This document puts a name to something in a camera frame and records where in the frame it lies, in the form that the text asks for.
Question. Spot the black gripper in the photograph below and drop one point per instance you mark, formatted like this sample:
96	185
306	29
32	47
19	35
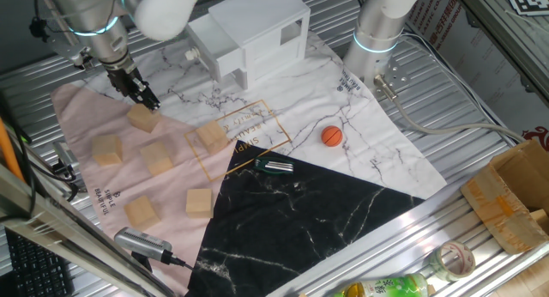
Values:
125	81

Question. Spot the plain wooden cube block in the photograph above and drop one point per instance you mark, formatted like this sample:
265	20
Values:
141	213
211	138
143	119
107	151
156	159
199	203

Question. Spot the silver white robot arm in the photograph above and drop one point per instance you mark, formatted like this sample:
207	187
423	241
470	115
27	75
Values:
377	22

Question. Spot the small gray clamped device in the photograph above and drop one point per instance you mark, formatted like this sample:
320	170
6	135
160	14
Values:
64	155

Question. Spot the white plastic drawer cabinet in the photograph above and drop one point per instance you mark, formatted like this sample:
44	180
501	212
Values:
261	22

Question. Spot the orange pole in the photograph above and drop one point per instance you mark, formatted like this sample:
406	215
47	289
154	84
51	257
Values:
8	151

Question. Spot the green holder with silver bits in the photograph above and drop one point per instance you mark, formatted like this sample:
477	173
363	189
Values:
274	165

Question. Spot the small orange basketball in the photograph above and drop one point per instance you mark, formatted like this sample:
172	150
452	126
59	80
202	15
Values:
332	136

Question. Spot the marble pink black cloth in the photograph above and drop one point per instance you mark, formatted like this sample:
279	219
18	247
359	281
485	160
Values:
300	211

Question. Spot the black keyboard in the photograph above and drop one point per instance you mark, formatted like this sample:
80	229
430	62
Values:
36	269

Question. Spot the green tea bottle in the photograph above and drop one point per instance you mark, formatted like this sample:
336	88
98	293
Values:
386	287

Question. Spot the white sheet with red print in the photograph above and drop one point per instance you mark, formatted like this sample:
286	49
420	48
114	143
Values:
480	61

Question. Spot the clear tape roll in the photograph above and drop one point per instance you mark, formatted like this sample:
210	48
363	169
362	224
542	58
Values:
452	260

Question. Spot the brown cardboard box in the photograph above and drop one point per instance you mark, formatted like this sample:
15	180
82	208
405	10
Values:
506	198

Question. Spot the black white marker board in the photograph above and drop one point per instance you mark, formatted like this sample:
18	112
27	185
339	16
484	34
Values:
529	0

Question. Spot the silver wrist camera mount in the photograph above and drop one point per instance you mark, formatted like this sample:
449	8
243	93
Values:
70	50

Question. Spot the silver depth camera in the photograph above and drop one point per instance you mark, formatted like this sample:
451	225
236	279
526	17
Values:
141	243

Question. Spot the aluminium frame post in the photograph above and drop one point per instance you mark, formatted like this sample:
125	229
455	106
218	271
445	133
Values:
64	230

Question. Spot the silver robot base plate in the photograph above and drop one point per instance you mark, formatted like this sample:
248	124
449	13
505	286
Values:
396	76

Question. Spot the aluminium frame beam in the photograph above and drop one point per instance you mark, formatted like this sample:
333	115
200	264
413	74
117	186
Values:
506	35

